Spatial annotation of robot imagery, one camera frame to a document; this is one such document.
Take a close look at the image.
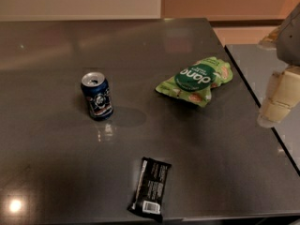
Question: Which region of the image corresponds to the black rxbar chocolate bar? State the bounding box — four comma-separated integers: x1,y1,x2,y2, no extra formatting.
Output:
127,157,172,223

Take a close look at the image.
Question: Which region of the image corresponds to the blue soda can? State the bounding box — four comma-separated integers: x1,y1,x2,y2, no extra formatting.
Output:
81,72,113,121

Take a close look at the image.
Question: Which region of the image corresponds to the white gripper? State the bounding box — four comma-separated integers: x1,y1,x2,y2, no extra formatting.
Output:
257,3,300,128

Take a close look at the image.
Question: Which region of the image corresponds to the green rice chip bag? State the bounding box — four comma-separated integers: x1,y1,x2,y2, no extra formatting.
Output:
156,57,233,108

